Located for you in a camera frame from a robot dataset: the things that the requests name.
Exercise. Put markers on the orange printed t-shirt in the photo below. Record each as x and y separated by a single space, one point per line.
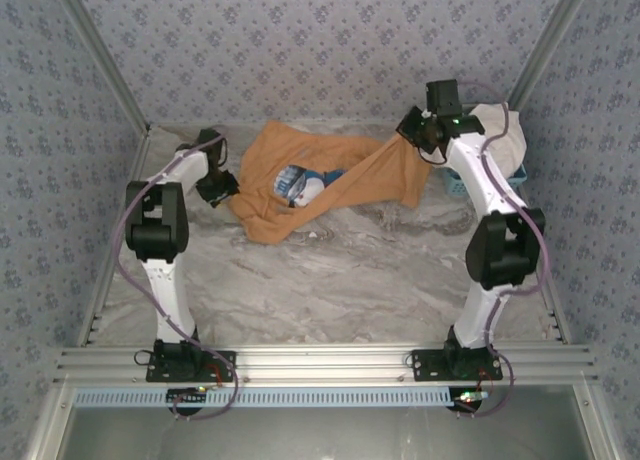
260 150

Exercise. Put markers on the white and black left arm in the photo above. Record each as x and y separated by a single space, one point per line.
165 290

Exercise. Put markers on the light blue plastic basket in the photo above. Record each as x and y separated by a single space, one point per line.
452 182

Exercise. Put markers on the grey metal sheet panel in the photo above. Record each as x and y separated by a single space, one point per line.
325 435

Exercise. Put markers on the aluminium corner post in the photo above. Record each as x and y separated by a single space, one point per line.
100 55
550 45

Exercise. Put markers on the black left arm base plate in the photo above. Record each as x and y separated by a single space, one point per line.
226 359

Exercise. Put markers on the aluminium frame cross rail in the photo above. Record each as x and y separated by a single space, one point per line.
325 362

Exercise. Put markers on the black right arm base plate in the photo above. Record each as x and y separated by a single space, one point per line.
422 366

